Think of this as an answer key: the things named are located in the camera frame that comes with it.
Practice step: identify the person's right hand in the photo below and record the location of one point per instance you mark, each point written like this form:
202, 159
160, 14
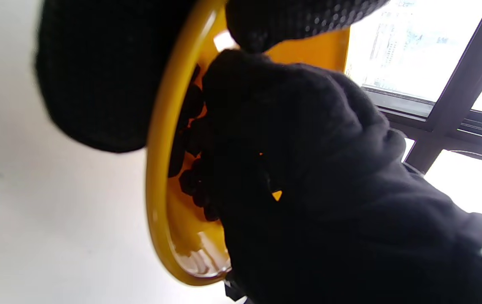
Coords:
329, 190

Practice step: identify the person's left hand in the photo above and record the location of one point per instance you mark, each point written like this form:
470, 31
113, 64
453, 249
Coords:
97, 76

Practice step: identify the yellow bowl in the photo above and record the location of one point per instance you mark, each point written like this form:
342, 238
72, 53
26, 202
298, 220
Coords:
158, 169

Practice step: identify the pile of dried cranberries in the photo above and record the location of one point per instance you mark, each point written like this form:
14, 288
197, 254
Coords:
190, 181

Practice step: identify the dark window frame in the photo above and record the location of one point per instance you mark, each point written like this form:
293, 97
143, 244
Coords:
456, 93

